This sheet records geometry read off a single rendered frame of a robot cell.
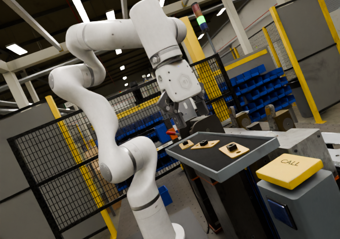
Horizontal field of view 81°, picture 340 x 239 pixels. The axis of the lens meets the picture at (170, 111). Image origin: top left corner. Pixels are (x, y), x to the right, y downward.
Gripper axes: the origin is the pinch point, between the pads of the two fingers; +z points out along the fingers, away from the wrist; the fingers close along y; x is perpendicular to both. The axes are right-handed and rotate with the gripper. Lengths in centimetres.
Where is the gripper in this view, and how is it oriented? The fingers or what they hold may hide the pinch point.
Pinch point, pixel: (193, 117)
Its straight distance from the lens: 53.6
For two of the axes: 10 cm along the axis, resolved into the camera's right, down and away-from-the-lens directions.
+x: -5.5, 2.1, 8.1
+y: 7.2, -3.6, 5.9
